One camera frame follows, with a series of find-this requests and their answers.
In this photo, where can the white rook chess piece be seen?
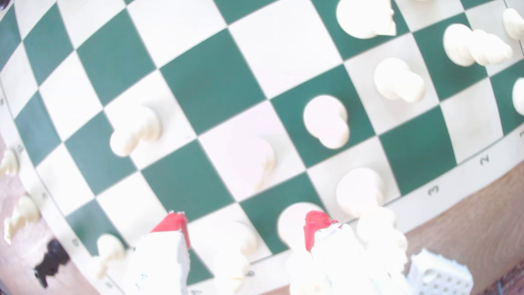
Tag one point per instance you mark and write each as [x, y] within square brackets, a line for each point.
[519, 96]

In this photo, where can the white bishop chess piece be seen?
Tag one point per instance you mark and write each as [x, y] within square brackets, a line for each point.
[233, 254]
[470, 46]

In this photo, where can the white knight chess piece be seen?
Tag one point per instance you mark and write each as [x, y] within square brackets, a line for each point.
[364, 18]
[20, 217]

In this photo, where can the black knight chess piece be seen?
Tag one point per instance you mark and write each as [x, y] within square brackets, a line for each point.
[51, 262]

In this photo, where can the black pawn chess piece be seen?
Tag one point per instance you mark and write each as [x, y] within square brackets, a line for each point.
[3, 3]

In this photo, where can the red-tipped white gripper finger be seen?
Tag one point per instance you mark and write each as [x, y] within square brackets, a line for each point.
[163, 262]
[317, 225]

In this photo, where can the white pawn chess piece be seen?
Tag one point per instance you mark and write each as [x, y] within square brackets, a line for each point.
[135, 131]
[397, 80]
[326, 121]
[514, 23]
[9, 162]
[108, 248]
[249, 164]

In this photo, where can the green and cream chess mat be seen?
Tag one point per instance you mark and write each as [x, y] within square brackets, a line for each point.
[213, 82]

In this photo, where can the white king chess piece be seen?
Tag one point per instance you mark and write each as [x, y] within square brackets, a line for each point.
[360, 190]

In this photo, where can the white queen chess piece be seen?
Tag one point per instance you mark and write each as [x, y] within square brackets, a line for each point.
[291, 221]

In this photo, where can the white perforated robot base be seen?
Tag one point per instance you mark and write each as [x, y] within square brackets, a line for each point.
[440, 274]

